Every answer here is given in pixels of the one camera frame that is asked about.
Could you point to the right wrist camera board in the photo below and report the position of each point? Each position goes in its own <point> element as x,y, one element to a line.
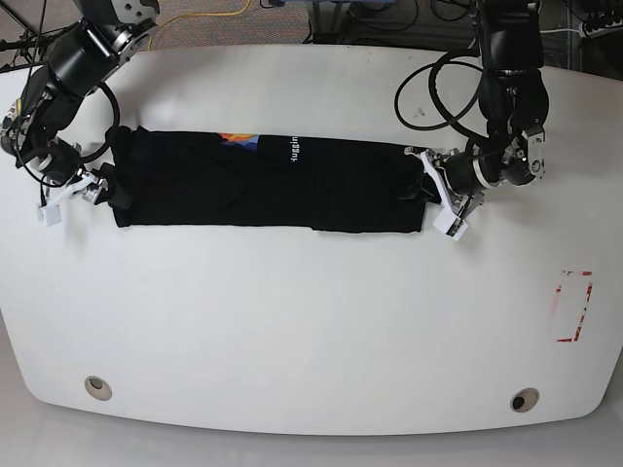
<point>49,215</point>

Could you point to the white power strip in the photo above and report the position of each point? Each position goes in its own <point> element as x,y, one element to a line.
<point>597,26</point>

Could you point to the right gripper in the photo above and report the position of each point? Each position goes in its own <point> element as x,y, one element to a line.
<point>92,185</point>

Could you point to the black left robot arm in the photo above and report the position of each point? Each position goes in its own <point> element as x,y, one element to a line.
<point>503,121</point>

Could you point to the red tape marking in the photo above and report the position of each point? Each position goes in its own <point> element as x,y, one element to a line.
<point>570,305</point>

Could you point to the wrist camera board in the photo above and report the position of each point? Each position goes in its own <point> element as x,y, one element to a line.
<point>452,227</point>
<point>49,215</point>

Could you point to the black tripod stand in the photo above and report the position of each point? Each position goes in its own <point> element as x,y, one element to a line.
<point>32,46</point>

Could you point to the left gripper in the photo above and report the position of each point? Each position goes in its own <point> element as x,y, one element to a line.
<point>422,186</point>

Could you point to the table cable grommet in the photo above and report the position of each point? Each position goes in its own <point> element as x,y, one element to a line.
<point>98,388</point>
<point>524,400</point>

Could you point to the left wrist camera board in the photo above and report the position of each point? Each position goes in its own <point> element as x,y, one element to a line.
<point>452,227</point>

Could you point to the black T-shirt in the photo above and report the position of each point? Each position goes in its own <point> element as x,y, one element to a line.
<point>180,178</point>

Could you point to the left table cable grommet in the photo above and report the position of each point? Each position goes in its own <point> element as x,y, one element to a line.
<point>98,388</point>

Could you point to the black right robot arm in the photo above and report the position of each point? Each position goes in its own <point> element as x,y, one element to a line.
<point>107,36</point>

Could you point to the right table cable grommet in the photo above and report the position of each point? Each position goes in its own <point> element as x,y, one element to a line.
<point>524,400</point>

